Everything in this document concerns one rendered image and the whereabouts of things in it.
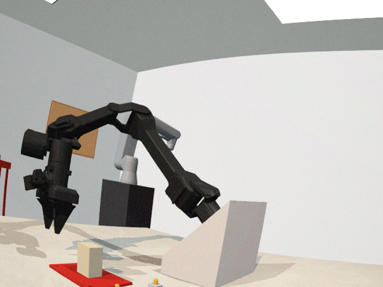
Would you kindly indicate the red board with square handle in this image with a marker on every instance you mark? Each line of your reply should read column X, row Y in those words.
column 88, row 272

